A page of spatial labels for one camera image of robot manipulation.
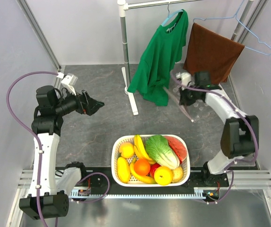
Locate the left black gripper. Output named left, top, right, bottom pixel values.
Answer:
left=54, top=85, right=103, bottom=116

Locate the clear dotted zip bag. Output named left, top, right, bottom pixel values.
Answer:
left=163, top=87, right=196, bottom=122

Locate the green plastic cabbage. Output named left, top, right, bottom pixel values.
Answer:
left=145, top=135, right=180, bottom=170

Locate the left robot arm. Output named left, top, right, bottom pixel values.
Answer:
left=19, top=86, right=104, bottom=220

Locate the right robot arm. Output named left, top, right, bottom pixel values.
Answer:
left=175, top=71, right=259, bottom=186

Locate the green t-shirt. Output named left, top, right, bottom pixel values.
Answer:
left=127, top=9, right=189, bottom=106

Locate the white perforated basket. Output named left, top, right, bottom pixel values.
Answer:
left=111, top=135, right=190, bottom=187

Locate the brown towel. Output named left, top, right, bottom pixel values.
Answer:
left=183, top=23, right=245, bottom=84

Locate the watermelon slice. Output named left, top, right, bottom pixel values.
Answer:
left=165, top=136, right=187, bottom=164

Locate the yellow peach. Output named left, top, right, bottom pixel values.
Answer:
left=119, top=142, right=135, bottom=159

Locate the yellow banana bunch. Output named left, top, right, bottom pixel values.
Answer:
left=134, top=135, right=156, bottom=165

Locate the yellow mango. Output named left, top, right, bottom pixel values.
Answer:
left=117, top=157, right=131, bottom=183

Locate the red apple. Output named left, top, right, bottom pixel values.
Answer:
left=150, top=163, right=161, bottom=178

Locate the orange fruit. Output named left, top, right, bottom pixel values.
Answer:
left=134, top=159, right=151, bottom=175

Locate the teal clothes hanger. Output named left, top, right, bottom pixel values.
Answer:
left=161, top=1, right=184, bottom=26

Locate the single yellow banana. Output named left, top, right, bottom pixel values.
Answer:
left=129, top=158, right=156, bottom=184

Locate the white clothes rack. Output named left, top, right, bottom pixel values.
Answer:
left=117, top=0, right=254, bottom=116

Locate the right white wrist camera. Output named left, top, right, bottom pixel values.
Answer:
left=175, top=72, right=192, bottom=87

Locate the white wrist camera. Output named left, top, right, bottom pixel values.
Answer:
left=57, top=72, right=78, bottom=96
left=175, top=72, right=192, bottom=87

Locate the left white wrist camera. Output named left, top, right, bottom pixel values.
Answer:
left=57, top=72, right=78, bottom=96

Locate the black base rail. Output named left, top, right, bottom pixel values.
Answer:
left=77, top=167, right=229, bottom=195

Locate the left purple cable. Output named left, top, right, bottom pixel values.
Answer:
left=6, top=70, right=64, bottom=227

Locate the blue wire hanger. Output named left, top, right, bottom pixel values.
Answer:
left=193, top=0, right=271, bottom=56

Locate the white slotted cable duct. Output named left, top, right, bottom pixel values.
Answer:
left=68, top=189, right=206, bottom=200

